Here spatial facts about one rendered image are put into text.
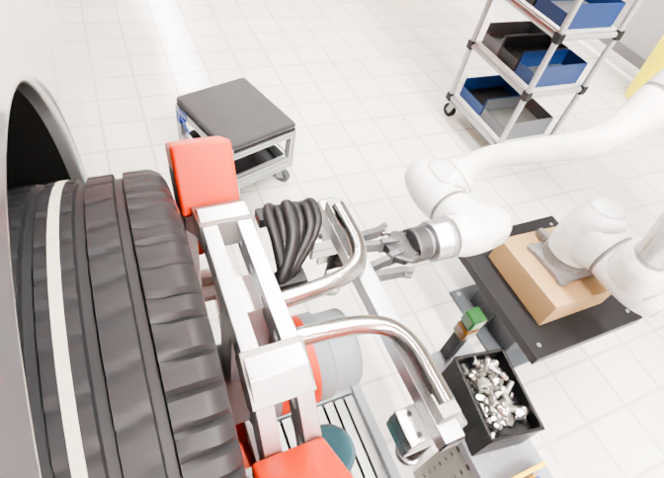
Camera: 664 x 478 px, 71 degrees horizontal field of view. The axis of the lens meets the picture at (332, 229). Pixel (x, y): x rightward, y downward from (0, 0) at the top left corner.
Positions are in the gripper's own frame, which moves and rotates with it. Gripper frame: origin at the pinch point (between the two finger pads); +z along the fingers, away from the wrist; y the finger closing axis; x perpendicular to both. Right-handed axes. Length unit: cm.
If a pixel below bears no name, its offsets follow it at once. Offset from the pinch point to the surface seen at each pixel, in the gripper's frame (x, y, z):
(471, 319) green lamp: -17.2, -12.6, -32.2
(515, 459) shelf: -38, -40, -36
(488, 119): -65, 107, -149
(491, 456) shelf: -38, -38, -31
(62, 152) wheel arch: 19, 20, 42
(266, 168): -68, 99, -21
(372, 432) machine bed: -75, -16, -19
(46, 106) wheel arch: 32, 13, 41
